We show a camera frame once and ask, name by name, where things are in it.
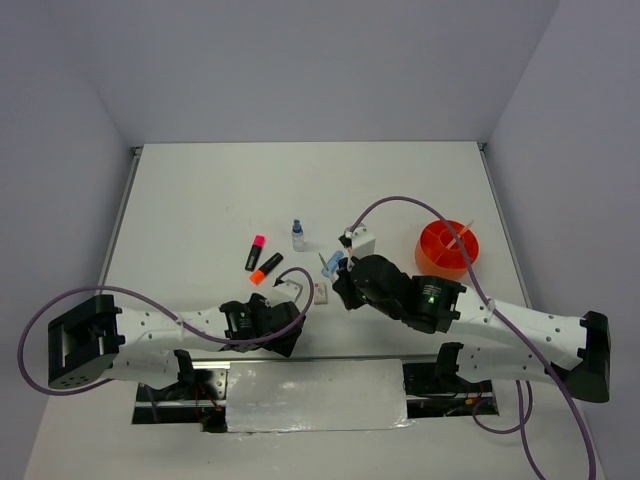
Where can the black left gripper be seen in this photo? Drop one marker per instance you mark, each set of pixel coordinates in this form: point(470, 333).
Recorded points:
point(284, 344)

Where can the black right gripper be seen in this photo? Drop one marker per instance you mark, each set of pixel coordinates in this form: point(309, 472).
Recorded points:
point(343, 285)

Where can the orange pen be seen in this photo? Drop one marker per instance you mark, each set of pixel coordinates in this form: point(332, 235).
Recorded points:
point(459, 235)

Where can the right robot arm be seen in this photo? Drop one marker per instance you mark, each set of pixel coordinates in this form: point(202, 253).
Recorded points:
point(528, 344)

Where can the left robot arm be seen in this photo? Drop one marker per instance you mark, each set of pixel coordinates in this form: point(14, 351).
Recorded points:
point(100, 340)

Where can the small white eraser box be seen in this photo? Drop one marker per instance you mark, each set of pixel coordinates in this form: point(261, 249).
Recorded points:
point(320, 293)

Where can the orange black highlighter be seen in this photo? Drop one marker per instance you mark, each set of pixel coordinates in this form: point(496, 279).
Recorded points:
point(266, 268)

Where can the small blue cap bottle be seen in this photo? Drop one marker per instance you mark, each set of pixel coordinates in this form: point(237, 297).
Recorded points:
point(297, 233)

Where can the pink black highlighter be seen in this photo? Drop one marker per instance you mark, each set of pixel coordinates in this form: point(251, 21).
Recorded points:
point(254, 253)

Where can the silver foil covered panel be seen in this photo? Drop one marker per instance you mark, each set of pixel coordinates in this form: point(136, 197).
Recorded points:
point(345, 395)

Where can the orange round organizer container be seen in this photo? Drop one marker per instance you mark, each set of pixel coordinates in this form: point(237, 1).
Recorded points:
point(437, 252)

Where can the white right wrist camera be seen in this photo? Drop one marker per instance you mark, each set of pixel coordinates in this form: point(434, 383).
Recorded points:
point(359, 242)

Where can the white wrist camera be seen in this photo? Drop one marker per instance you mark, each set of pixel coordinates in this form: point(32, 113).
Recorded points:
point(359, 242)
point(285, 291)

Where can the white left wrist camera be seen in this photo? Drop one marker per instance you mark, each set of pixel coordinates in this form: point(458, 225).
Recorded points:
point(285, 291)

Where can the right aluminium table rail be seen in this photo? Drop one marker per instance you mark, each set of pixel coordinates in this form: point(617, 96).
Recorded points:
point(482, 146)

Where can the aluminium table rail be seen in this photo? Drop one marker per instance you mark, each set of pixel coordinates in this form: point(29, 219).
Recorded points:
point(482, 146)
point(136, 156)

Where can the left aluminium table rail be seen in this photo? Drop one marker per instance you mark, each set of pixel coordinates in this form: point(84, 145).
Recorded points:
point(136, 156)

